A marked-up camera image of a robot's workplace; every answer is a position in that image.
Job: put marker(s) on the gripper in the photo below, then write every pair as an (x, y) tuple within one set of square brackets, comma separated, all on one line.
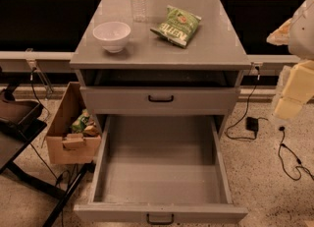
[(302, 34)]

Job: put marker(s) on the grey drawer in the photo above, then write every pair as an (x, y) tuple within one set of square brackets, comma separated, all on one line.
[(160, 170), (159, 100)]

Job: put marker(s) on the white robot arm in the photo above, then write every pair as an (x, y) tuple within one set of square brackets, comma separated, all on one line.
[(297, 33)]

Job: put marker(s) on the grey drawer cabinet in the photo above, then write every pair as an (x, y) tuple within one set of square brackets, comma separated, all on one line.
[(163, 50)]

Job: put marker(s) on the grey top drawer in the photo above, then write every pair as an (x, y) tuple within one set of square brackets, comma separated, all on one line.
[(159, 100)]

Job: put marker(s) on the black power adapter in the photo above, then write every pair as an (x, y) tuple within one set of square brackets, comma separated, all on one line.
[(252, 124)]

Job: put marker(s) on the green Kettle chips bag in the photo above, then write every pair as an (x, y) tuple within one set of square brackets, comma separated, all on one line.
[(179, 26)]

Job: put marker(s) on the white ceramic bowl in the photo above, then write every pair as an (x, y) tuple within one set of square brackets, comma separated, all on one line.
[(112, 36)]

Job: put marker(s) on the green snack bag in box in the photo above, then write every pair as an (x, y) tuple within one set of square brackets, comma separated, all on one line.
[(82, 121)]

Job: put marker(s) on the brown cardboard box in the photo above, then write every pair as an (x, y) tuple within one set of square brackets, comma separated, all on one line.
[(64, 147)]

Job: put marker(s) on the black stand with tray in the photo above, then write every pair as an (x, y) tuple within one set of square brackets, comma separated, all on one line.
[(14, 138)]

